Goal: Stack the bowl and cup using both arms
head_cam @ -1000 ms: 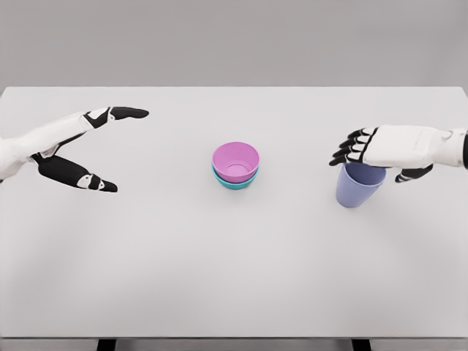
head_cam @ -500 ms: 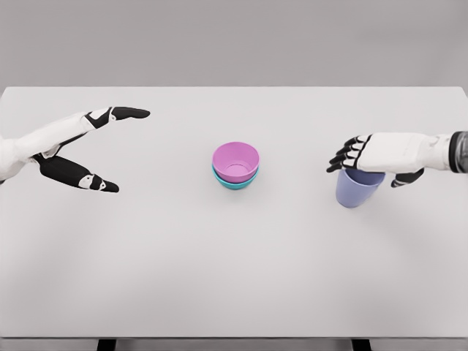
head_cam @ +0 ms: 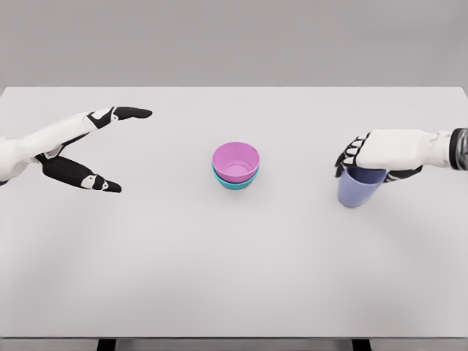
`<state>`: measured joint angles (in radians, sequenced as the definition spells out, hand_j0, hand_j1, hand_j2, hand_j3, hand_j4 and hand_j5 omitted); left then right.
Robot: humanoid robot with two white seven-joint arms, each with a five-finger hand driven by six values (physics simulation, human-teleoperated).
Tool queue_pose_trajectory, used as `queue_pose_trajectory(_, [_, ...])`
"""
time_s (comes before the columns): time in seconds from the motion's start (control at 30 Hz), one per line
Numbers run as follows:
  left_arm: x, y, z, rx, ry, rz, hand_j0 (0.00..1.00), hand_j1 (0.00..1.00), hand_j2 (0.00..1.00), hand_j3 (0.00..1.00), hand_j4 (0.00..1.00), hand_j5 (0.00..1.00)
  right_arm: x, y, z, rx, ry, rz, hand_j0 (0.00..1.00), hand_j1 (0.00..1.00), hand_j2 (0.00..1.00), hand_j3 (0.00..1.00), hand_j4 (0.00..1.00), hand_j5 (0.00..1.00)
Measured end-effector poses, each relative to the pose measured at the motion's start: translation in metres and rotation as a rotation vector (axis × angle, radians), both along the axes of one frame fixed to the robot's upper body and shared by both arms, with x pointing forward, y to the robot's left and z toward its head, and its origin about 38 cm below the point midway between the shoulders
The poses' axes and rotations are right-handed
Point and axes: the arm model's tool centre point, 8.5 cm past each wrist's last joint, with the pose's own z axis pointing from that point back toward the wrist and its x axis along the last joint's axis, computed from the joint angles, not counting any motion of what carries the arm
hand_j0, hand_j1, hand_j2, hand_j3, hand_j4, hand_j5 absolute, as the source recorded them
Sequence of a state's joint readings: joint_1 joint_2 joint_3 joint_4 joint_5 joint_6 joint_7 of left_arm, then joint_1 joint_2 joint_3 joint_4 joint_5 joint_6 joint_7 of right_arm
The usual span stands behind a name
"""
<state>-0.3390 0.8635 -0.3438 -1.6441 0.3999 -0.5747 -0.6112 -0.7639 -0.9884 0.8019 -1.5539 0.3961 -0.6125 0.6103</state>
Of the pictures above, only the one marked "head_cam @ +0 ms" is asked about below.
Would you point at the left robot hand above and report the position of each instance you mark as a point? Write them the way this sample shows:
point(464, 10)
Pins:
point(55, 133)

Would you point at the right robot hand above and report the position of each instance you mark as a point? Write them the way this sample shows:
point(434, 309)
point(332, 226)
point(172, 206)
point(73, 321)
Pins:
point(391, 148)

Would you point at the lavender blue cup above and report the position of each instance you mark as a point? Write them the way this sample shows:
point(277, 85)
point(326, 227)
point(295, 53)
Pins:
point(354, 190)

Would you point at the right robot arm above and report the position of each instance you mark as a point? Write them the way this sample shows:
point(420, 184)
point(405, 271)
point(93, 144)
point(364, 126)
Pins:
point(447, 149)

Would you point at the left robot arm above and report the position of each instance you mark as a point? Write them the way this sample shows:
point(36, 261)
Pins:
point(10, 157)

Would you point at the pink bowl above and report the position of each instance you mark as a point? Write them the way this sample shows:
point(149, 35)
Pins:
point(235, 161)

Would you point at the teal bowl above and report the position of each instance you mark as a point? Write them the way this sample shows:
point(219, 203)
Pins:
point(235, 185)

